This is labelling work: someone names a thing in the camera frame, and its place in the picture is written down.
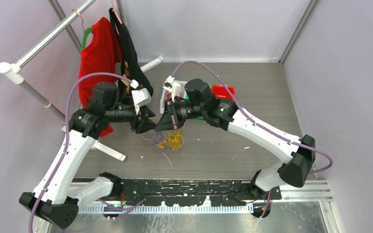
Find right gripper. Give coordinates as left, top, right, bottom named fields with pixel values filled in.
left=155, top=97, right=205, bottom=132

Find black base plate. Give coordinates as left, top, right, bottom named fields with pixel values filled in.
left=91, top=179, right=282, bottom=208

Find black shirt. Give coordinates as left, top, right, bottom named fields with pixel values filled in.
left=108, top=8, right=154, bottom=96

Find yellow wire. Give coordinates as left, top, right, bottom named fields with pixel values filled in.
left=141, top=130, right=185, bottom=152

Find purple wire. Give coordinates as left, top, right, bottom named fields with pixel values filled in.
left=144, top=130, right=168, bottom=149

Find green plastic bin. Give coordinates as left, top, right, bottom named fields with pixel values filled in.
left=197, top=83, right=212, bottom=120

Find white plastic bin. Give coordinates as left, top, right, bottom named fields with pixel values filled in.
left=159, top=76, right=187, bottom=114

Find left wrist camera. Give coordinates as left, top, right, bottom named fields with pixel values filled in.
left=130, top=80, right=152, bottom=115

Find white clothes rack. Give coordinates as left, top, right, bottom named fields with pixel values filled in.
left=0, top=0, right=164, bottom=162

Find red plastic bin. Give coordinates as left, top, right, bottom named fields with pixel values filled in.
left=211, top=84, right=235, bottom=101

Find red shirt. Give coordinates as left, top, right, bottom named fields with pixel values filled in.
left=78, top=17, right=123, bottom=138

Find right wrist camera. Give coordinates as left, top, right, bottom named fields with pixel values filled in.
left=163, top=76, right=184, bottom=101

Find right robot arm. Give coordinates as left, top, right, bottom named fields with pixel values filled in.
left=155, top=77, right=316, bottom=200

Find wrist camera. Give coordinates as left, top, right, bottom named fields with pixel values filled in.
left=130, top=80, right=152, bottom=115
left=163, top=76, right=184, bottom=101

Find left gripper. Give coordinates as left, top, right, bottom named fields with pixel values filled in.
left=105, top=104, right=157, bottom=133

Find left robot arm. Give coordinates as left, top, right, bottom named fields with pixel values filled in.
left=19, top=82, right=155, bottom=229

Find green hanger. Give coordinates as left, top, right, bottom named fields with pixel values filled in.
left=82, top=27, right=93, bottom=50

